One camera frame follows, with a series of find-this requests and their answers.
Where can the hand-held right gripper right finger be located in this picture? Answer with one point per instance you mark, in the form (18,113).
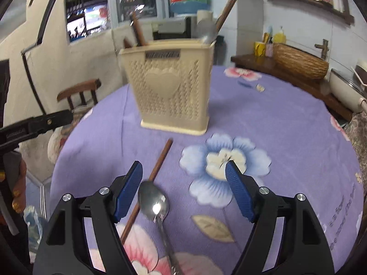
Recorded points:
(239,194)

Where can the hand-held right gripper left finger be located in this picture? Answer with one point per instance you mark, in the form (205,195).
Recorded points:
(129,192)

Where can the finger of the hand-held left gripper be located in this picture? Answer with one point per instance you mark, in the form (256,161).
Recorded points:
(37,126)

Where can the metal spoon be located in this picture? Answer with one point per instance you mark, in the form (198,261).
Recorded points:
(206,33)
(153,200)

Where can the brown wooden chopstick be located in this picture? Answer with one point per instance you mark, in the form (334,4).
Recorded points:
(229,14)
(139,31)
(226,10)
(157,169)

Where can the beige plastic utensil holder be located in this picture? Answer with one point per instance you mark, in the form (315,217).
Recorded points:
(166,91)

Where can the person's left hand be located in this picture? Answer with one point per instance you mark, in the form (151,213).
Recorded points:
(21,177)

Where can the cat print cushion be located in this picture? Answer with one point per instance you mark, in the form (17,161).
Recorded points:
(57,143)

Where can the black metal stand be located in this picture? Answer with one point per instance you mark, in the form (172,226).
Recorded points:
(30,74)

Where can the wooden chair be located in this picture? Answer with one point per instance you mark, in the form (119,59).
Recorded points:
(77,90)

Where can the purple floral tablecloth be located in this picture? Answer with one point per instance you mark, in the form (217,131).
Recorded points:
(272,134)

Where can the clear plastic bottle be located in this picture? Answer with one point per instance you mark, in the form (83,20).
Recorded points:
(34,229)

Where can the dark wooden counter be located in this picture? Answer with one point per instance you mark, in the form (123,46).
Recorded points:
(258,63)

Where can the yellow cup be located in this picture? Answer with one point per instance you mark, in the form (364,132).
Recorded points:
(260,50)

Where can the woven basket basin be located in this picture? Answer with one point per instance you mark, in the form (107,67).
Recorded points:
(301,61)

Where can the pink cup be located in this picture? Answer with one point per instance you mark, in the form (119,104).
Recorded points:
(269,51)

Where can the yellow squeeze bottle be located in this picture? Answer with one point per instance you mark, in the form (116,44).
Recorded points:
(278,37)

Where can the grey water dispenser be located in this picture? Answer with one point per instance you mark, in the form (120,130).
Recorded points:
(172,25)

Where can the brass faucet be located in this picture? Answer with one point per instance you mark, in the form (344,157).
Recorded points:
(324,48)

